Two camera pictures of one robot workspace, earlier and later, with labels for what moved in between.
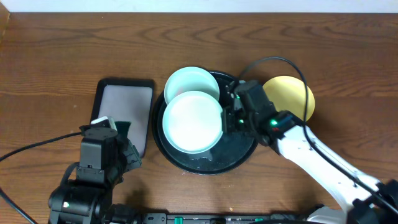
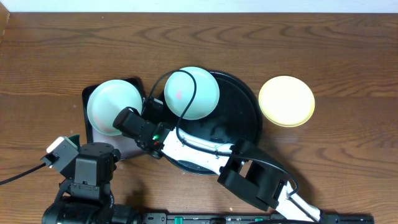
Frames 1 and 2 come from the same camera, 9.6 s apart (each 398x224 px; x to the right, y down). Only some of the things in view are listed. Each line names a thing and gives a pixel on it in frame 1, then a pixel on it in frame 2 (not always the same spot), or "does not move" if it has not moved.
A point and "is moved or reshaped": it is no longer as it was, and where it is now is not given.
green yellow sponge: x=122 y=127 is moved or reshaped
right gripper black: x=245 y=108 → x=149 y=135
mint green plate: x=191 y=78 does not move
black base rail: x=316 y=213 does not move
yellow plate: x=288 y=93 does not move
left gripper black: x=132 y=152 → x=73 y=186
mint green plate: x=193 y=122 → x=107 y=99
